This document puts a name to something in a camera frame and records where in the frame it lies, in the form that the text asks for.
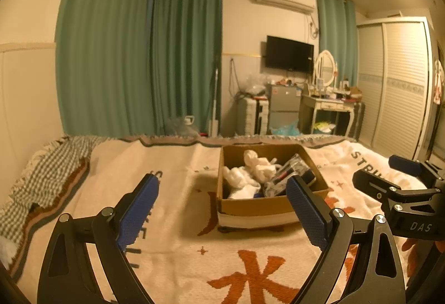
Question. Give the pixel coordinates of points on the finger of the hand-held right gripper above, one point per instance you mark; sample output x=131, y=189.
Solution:
x=405, y=164
x=373, y=183

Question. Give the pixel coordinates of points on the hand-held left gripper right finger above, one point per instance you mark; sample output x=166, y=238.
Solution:
x=307, y=211

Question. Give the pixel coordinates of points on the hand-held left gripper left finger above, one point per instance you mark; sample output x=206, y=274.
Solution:
x=139, y=211

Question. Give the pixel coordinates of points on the floral tissue pack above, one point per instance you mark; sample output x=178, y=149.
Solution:
x=288, y=168

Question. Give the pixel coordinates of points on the brown cardboard box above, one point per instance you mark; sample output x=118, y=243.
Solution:
x=257, y=210

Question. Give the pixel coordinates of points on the small white cloth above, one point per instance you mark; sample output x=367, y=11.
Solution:
x=243, y=191

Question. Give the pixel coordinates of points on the white socks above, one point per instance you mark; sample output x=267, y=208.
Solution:
x=259, y=163
x=238, y=176

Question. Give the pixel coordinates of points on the person's right hand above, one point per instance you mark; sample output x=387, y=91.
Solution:
x=419, y=255

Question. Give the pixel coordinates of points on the cream printed blanket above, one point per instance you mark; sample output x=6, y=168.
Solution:
x=173, y=168

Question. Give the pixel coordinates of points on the dark suitcase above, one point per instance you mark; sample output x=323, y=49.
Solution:
x=360, y=120

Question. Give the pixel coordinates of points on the white louvred wardrobe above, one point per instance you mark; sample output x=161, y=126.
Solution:
x=396, y=88

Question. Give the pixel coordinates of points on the yellow green bag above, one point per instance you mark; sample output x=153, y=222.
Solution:
x=323, y=125

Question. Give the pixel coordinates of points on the blue plastic bag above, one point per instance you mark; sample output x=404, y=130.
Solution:
x=285, y=129

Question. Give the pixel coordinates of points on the small brown box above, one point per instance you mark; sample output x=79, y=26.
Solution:
x=355, y=92

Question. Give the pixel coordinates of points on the hanging pale garment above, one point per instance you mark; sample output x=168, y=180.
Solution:
x=438, y=81

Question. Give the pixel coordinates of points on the white dressing table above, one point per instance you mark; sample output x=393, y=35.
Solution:
x=330, y=105

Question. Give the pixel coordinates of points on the clear water jug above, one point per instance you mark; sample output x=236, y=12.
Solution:
x=180, y=127

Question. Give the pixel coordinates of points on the green checked bedsheet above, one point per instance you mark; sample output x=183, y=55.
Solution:
x=52, y=168

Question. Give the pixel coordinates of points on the white suitcase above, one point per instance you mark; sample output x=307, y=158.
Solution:
x=253, y=114

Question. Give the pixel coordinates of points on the small silver fridge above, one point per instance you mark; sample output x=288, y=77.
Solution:
x=283, y=102

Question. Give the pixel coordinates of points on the white mop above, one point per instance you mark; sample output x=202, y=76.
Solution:
x=214, y=127

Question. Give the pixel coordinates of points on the white oval mirror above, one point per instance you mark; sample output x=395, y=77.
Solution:
x=325, y=67

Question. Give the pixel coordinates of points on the white fluffy cloth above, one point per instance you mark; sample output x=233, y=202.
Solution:
x=7, y=250

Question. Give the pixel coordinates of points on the clear plastic bag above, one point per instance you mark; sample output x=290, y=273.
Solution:
x=253, y=83

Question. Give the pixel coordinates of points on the narrow green curtain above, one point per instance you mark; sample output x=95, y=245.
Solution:
x=335, y=33

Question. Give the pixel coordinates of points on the wide green curtain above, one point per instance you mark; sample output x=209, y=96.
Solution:
x=104, y=47

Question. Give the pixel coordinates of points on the black wall television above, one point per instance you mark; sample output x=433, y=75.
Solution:
x=289, y=54

